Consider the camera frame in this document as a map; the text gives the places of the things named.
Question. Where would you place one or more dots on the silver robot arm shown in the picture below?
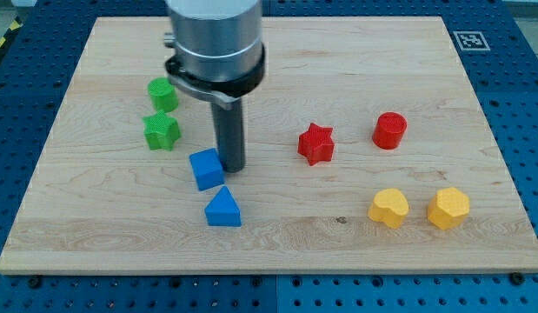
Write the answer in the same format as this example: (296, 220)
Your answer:
(218, 52)

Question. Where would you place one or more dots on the blue cube block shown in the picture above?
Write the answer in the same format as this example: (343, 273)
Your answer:
(207, 169)

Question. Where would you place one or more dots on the blue triangle block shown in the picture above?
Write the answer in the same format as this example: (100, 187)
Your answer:
(223, 210)

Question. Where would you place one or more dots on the red star block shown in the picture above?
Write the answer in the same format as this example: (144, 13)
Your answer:
(316, 144)

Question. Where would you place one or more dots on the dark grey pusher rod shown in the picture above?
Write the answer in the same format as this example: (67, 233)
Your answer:
(229, 130)

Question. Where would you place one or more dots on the wooden board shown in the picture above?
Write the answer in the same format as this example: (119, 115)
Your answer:
(100, 202)

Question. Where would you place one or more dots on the green star block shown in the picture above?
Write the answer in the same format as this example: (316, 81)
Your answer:
(161, 131)

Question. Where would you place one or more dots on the green cylinder block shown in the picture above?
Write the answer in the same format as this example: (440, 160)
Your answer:
(162, 94)

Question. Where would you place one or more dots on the red cylinder block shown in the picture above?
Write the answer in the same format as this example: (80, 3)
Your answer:
(389, 130)

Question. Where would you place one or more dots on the yellow heart block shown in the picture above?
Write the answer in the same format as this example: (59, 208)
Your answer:
(390, 207)

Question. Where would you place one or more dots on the yellow hexagon block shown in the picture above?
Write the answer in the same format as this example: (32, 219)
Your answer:
(448, 208)

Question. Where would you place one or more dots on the white fiducial marker tag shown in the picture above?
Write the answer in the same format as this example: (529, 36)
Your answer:
(469, 40)

